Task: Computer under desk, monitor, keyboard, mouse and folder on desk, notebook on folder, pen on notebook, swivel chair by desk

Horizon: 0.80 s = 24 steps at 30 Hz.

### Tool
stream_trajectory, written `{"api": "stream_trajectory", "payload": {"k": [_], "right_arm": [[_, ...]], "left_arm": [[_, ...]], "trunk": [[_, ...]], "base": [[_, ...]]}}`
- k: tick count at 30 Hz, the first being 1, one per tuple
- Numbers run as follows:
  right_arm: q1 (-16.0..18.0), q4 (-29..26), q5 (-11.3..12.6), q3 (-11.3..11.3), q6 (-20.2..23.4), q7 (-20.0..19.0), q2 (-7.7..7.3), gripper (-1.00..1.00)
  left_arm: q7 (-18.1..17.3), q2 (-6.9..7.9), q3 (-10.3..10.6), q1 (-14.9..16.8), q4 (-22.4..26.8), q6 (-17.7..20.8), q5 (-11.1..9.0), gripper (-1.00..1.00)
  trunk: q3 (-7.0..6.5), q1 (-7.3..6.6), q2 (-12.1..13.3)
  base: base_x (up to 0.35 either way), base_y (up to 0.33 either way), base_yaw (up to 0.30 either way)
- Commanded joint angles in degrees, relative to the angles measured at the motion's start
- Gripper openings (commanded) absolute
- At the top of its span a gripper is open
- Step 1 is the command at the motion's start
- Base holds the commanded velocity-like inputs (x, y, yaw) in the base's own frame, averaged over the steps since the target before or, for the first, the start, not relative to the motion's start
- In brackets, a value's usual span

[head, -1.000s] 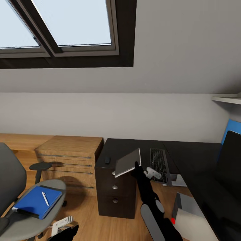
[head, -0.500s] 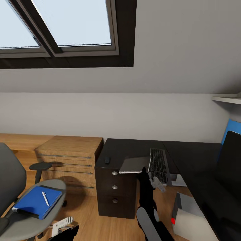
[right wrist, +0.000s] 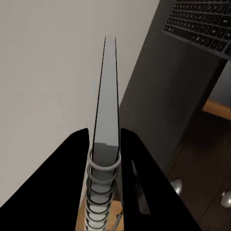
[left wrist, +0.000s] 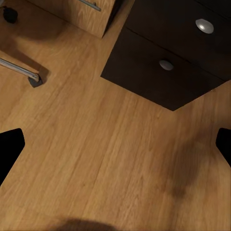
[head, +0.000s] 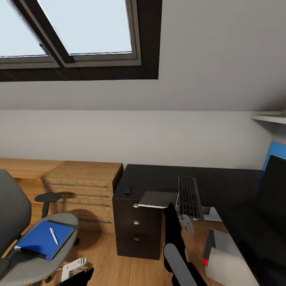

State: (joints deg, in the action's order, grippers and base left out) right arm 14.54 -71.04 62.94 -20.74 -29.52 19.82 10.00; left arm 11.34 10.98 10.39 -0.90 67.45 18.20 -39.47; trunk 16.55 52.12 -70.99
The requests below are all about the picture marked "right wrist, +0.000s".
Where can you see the notebook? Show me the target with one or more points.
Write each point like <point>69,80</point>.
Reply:
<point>104,157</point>

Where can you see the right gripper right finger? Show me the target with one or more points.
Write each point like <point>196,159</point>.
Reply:
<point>167,212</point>

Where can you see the cabinet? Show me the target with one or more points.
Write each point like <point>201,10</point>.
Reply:
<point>201,174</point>
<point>115,219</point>

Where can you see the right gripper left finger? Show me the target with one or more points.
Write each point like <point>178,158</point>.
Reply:
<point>49,199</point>

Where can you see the keyboard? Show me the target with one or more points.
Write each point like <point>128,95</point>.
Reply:
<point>205,24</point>

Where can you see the desk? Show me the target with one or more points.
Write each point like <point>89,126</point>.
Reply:
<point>168,88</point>

